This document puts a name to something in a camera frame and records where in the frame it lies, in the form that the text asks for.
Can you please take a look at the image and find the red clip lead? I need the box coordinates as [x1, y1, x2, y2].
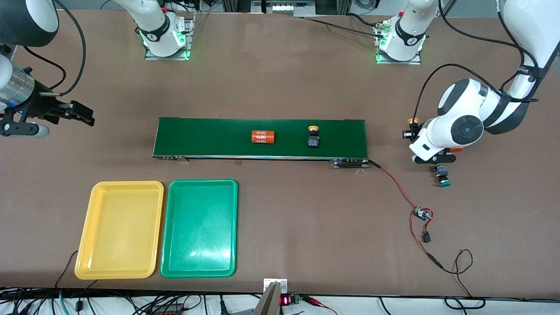
[302, 295, 338, 315]

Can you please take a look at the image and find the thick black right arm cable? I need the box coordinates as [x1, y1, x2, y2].
[38, 0, 87, 97]

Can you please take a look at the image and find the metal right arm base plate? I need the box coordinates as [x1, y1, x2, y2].
[144, 13, 195, 61]

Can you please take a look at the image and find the thin black looped cable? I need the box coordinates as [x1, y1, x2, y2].
[442, 249, 486, 309]

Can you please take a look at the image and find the black base power cable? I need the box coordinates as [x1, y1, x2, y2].
[302, 13, 385, 38]

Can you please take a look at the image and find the green plastic tray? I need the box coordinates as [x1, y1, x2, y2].
[160, 179, 239, 278]

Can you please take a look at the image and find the green conveyor belt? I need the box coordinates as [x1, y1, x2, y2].
[151, 117, 370, 169]

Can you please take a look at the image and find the green push button switch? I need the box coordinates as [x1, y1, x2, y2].
[433, 165, 452, 188]

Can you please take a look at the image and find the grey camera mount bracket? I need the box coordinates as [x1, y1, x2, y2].
[252, 278, 288, 315]

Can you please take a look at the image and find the grey control box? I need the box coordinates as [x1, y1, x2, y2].
[252, 0, 315, 14]

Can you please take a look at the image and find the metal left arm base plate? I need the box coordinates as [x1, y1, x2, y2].
[375, 24, 422, 65]

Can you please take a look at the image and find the red and black conveyor cable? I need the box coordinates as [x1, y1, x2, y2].
[369, 160, 445, 270]

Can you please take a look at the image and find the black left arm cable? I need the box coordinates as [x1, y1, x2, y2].
[413, 0, 541, 121]

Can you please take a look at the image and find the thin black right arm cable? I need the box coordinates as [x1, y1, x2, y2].
[23, 45, 67, 91]

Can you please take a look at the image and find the yellow plastic tray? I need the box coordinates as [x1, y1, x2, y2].
[74, 181, 165, 280]

